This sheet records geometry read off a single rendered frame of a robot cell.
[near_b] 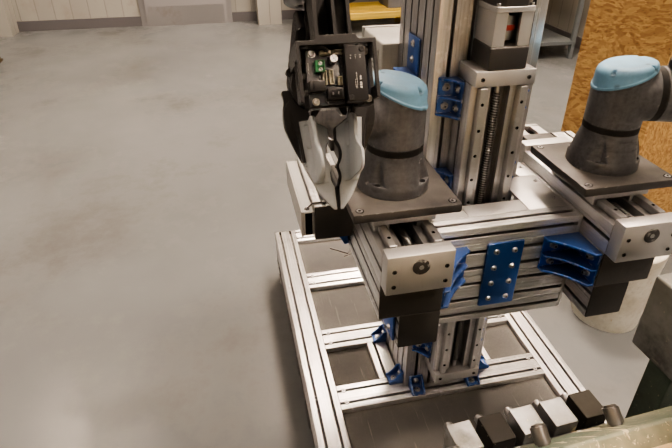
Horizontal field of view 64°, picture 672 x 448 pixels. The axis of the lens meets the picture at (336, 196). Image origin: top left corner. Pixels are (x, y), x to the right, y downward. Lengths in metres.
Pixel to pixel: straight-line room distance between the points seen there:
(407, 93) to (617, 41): 1.78
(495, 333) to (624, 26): 1.42
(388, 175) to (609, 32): 1.81
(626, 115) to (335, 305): 1.24
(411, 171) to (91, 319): 1.77
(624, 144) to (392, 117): 0.53
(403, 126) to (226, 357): 1.42
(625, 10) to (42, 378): 2.73
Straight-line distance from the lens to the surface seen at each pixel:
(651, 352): 1.29
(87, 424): 2.15
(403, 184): 1.06
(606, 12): 2.72
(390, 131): 1.02
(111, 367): 2.29
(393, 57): 1.45
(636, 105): 1.27
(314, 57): 0.49
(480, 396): 1.83
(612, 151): 1.29
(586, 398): 1.15
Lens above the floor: 1.59
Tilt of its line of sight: 30 degrees down
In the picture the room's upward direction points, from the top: straight up
